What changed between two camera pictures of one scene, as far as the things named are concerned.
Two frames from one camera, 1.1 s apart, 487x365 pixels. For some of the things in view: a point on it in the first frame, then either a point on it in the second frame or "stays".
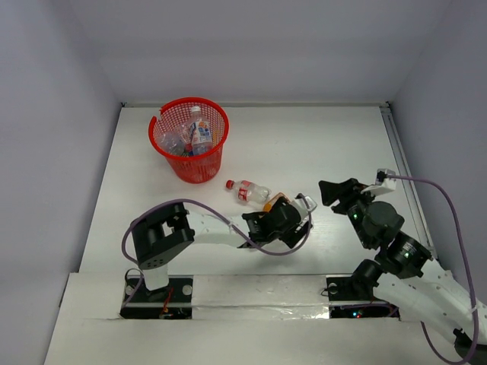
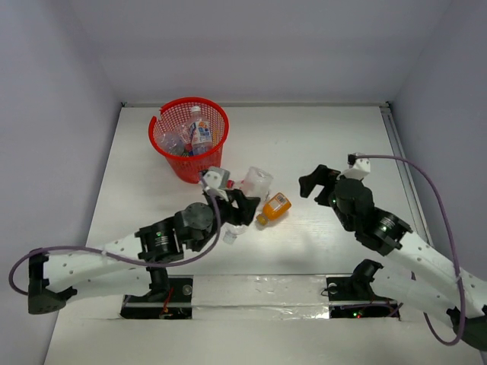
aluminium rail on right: [387, 110] stays
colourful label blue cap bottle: [172, 144] stays
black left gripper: [291, 214] → [236, 205]
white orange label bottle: [201, 133] stays
